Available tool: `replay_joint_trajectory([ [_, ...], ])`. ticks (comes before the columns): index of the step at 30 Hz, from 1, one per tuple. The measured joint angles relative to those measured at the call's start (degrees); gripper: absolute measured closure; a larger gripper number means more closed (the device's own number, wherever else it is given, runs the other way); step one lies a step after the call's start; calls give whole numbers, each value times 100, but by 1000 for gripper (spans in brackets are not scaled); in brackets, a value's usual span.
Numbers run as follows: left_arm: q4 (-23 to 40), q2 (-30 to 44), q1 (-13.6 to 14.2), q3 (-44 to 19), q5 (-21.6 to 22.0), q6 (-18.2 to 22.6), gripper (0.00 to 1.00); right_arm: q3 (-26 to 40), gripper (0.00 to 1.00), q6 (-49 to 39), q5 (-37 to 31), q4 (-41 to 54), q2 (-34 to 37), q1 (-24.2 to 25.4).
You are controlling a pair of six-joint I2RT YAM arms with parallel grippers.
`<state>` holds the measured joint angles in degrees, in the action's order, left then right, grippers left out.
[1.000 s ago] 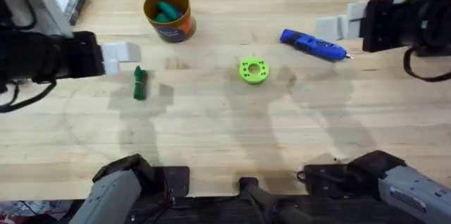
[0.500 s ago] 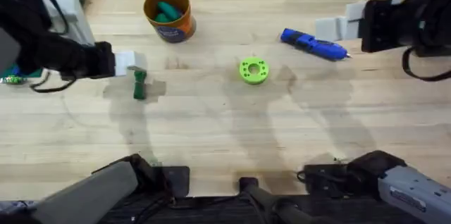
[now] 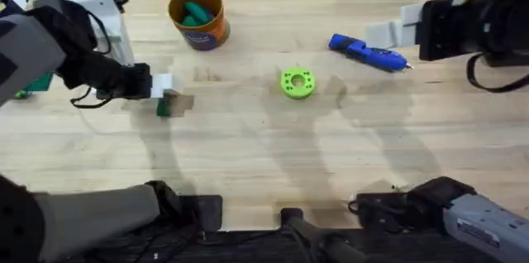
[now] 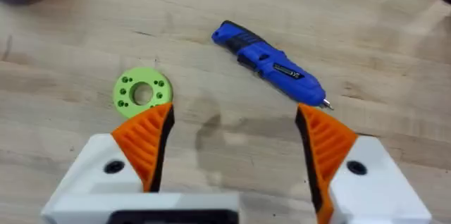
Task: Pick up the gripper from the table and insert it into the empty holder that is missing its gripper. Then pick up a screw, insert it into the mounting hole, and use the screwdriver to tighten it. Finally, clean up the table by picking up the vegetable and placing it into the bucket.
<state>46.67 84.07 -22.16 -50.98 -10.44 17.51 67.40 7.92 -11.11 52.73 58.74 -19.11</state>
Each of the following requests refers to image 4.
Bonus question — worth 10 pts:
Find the green disc with holes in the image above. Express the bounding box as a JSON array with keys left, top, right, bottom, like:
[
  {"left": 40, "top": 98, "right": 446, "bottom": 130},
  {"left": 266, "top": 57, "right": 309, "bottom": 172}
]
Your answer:
[{"left": 112, "top": 67, "right": 174, "bottom": 120}]

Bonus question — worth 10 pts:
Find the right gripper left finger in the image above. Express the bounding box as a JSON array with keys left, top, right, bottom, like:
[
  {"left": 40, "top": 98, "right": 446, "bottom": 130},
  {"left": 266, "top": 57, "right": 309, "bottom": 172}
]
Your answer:
[{"left": 52, "top": 101, "right": 175, "bottom": 195}]

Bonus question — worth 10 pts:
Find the blue electric screwdriver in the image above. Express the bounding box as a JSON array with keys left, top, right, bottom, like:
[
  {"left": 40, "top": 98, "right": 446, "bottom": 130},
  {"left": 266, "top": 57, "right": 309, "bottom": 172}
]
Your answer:
[{"left": 211, "top": 20, "right": 334, "bottom": 111}]

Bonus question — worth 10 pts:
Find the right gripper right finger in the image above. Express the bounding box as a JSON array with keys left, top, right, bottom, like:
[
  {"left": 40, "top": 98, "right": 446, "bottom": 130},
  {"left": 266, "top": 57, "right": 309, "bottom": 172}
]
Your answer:
[{"left": 295, "top": 103, "right": 433, "bottom": 224}]

